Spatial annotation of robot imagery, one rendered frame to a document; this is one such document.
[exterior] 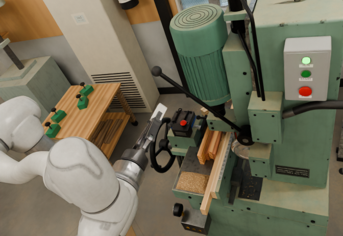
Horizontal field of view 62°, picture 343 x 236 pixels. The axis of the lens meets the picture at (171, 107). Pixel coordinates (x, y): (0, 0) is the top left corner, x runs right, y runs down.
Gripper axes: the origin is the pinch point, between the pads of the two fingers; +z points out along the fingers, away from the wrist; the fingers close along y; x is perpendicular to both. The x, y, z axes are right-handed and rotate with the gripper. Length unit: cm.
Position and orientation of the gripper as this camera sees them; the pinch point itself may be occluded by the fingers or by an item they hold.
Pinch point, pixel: (158, 114)
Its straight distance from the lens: 90.4
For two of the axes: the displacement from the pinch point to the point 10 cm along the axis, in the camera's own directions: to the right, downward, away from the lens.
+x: -8.2, -5.5, -1.7
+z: 3.5, -7.1, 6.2
